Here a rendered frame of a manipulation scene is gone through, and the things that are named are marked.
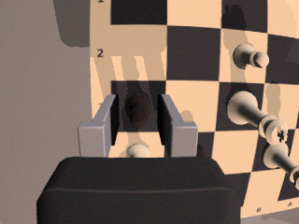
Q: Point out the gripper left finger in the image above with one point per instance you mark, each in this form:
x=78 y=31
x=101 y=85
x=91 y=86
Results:
x=96 y=137

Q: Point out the chessboard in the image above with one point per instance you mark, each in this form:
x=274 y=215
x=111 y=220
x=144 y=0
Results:
x=185 y=48

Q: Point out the black pawn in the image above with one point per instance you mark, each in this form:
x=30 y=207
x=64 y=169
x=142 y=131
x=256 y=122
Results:
x=200 y=152
x=138 y=108

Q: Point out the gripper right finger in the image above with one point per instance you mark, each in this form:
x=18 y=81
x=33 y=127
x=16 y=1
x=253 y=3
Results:
x=178 y=136

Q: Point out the white pawn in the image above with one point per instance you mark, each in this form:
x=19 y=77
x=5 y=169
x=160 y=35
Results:
x=245 y=55
x=137 y=151

